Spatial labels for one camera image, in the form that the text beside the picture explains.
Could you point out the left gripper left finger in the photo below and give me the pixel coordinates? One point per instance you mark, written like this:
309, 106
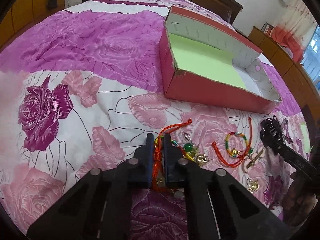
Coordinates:
141, 164

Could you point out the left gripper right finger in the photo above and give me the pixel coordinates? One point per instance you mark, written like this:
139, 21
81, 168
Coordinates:
173, 170

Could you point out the black ribbon hair accessory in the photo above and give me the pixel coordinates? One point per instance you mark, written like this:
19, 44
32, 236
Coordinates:
273, 128

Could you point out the pink gold hair clip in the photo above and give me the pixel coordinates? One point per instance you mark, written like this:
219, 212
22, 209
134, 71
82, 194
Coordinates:
252, 159

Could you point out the right hand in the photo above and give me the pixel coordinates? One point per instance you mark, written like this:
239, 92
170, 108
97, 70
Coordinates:
297, 202

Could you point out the gold flower earring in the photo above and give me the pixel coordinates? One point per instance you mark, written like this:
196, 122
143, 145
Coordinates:
201, 159

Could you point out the green paper sheet on bed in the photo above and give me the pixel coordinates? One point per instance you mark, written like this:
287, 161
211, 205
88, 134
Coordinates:
306, 138

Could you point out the gold pearl earring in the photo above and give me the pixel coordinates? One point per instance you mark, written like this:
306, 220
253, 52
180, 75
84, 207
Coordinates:
252, 185

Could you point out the wooden dresser cabinet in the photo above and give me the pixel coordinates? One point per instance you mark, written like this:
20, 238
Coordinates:
295, 77

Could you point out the blue framed window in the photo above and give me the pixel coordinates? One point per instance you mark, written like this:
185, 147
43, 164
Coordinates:
311, 58

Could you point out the pink floral bedspread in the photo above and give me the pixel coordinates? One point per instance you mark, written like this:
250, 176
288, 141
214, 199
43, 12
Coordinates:
80, 91

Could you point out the red cardboard box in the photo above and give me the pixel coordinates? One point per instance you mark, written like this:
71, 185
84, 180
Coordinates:
260, 95

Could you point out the green paper liner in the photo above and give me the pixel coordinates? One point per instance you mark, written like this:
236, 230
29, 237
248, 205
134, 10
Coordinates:
205, 61

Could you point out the floral red curtain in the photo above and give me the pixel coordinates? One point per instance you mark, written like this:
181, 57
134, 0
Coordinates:
295, 29

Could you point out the black hanging bag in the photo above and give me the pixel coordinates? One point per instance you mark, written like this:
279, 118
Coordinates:
52, 4

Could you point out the wooden wardrobe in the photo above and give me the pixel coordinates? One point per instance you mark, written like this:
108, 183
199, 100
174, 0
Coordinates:
19, 15

